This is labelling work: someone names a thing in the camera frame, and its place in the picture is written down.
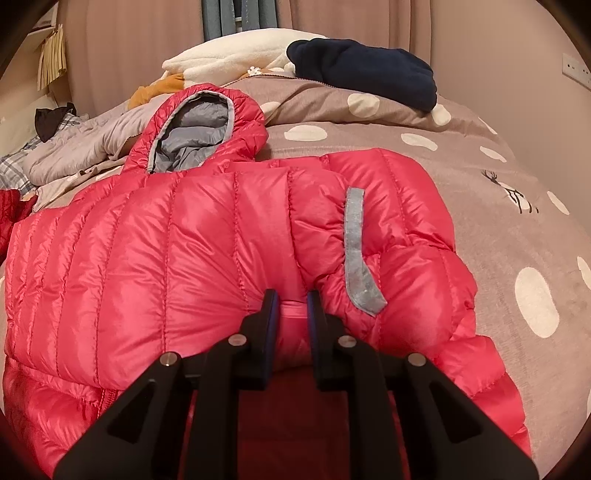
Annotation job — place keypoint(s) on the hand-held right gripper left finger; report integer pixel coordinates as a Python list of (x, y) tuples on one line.
[(273, 314)]

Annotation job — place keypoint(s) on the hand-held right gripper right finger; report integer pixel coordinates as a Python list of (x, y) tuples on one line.
[(313, 314)]

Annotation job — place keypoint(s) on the red puffer jacket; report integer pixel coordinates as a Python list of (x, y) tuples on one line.
[(184, 240)]

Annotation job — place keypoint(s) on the polka-dot taupe blanket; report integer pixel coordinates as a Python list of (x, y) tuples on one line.
[(485, 221)]

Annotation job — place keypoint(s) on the navy fleece garment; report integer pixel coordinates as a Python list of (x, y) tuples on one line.
[(369, 69)]

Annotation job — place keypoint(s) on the mustard orange cloth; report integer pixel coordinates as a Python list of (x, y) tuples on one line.
[(157, 90)]

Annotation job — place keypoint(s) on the crumpled pale pink blanket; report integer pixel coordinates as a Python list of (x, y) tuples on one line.
[(92, 134)]

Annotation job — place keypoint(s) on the white fleece garment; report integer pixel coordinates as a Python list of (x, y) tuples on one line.
[(240, 50)]

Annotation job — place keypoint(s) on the dark red garment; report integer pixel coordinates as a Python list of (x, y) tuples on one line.
[(11, 212)]

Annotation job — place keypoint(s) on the black cloth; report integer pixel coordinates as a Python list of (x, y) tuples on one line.
[(48, 122)]

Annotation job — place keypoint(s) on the plaid cloth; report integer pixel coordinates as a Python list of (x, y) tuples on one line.
[(14, 170)]

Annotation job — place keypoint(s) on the blue-grey curtain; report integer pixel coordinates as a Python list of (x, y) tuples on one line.
[(217, 18)]

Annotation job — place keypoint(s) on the pink curtain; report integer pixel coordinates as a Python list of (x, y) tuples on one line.
[(438, 27), (134, 46)]

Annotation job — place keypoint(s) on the beige hanging strips bundle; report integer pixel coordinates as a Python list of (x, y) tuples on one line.
[(51, 57)]

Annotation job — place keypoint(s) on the white wall socket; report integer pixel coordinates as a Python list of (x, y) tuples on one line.
[(575, 69)]

